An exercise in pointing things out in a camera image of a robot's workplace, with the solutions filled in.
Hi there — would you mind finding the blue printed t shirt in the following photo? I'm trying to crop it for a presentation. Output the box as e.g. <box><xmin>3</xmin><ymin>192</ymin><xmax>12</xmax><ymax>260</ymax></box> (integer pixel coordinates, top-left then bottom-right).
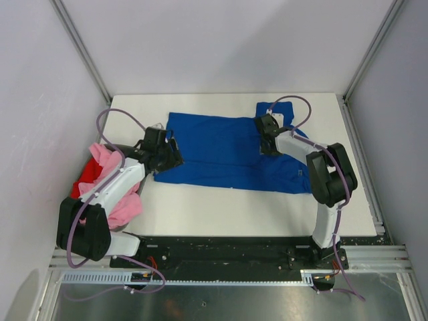
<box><xmin>154</xmin><ymin>112</ymin><xmax>311</xmax><ymax>194</ymax></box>

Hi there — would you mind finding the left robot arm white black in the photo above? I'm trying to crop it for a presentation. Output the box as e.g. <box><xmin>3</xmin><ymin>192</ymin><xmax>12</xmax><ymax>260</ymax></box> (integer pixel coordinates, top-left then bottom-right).
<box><xmin>56</xmin><ymin>127</ymin><xmax>184</xmax><ymax>268</ymax></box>

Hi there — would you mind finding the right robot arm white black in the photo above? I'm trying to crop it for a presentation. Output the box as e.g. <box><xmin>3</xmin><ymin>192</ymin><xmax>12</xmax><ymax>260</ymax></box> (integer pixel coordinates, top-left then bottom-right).
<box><xmin>254</xmin><ymin>114</ymin><xmax>358</xmax><ymax>268</ymax></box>

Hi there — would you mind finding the pink t shirt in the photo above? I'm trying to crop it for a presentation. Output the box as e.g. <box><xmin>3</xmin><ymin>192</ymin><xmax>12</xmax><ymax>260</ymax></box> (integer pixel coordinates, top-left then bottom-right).
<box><xmin>65</xmin><ymin>142</ymin><xmax>144</xmax><ymax>230</ymax></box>

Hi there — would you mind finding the red t shirt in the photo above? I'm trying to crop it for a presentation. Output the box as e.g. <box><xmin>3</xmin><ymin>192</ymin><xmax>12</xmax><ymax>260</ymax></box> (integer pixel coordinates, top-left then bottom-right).
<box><xmin>70</xmin><ymin>156</ymin><xmax>102</xmax><ymax>199</ymax></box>

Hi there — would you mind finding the grey laundry basket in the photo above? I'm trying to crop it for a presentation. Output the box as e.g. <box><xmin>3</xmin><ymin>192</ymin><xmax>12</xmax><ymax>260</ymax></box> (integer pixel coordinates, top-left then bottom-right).
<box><xmin>60</xmin><ymin>143</ymin><xmax>147</xmax><ymax>231</ymax></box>

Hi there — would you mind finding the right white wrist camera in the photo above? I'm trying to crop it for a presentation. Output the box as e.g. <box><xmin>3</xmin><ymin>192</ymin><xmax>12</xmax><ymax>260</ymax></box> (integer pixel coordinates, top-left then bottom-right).
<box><xmin>266</xmin><ymin>109</ymin><xmax>284</xmax><ymax>128</ymax></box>

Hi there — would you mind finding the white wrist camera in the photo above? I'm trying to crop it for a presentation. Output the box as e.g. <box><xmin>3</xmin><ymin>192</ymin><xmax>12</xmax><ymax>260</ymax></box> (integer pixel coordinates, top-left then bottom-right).
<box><xmin>150</xmin><ymin>122</ymin><xmax>165</xmax><ymax>130</ymax></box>
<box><xmin>266</xmin><ymin>109</ymin><xmax>284</xmax><ymax>128</ymax></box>

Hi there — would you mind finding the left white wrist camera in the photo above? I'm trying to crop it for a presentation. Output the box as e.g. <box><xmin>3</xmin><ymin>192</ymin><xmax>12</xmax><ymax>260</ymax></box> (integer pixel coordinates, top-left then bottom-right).
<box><xmin>150</xmin><ymin>122</ymin><xmax>165</xmax><ymax>130</ymax></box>

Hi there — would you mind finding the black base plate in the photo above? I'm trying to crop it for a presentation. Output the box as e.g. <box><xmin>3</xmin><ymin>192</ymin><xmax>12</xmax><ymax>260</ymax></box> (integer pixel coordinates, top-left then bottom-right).
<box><xmin>110</xmin><ymin>236</ymin><xmax>349</xmax><ymax>280</ymax></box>

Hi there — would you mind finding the grey slotted cable duct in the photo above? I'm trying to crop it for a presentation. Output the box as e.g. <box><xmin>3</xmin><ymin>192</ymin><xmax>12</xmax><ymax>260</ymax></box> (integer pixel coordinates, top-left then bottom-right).
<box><xmin>62</xmin><ymin>270</ymin><xmax>333</xmax><ymax>286</ymax></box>

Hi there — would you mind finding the left aluminium frame post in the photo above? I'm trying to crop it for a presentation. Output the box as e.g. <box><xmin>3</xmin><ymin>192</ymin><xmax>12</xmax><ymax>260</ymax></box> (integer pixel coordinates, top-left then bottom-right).
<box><xmin>49</xmin><ymin>0</ymin><xmax>112</xmax><ymax>106</ymax></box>

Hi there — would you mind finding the aluminium frame post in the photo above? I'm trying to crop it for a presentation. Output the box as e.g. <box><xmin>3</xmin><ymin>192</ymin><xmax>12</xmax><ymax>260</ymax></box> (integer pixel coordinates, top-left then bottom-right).
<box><xmin>342</xmin><ymin>0</ymin><xmax>407</xmax><ymax>102</ymax></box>
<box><xmin>49</xmin><ymin>0</ymin><xmax>112</xmax><ymax>106</ymax></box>

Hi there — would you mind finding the right aluminium frame post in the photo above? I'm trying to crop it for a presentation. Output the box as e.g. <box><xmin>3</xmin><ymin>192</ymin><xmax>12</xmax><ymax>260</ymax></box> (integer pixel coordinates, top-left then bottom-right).
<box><xmin>342</xmin><ymin>0</ymin><xmax>407</xmax><ymax>102</ymax></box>

